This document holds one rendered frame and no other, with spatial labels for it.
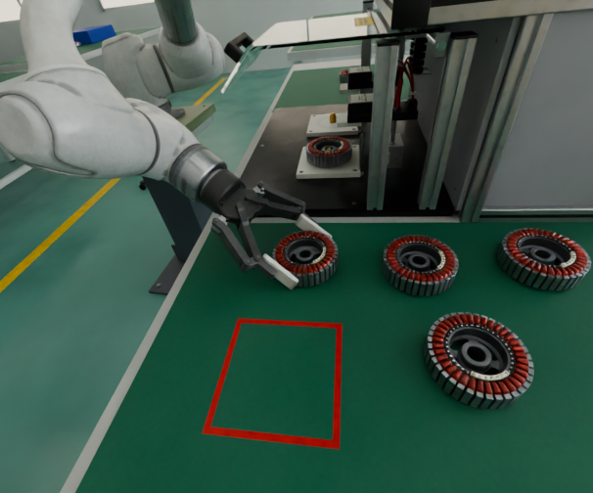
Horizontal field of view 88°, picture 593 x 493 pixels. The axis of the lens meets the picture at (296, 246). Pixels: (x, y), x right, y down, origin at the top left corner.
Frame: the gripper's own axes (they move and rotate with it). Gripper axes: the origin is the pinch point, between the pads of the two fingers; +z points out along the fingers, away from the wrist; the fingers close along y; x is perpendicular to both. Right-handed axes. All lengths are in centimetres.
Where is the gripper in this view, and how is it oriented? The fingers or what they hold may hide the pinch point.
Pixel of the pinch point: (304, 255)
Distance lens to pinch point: 53.4
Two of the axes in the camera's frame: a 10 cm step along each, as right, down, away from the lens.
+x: 3.4, -5.0, -8.0
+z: 7.9, 6.1, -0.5
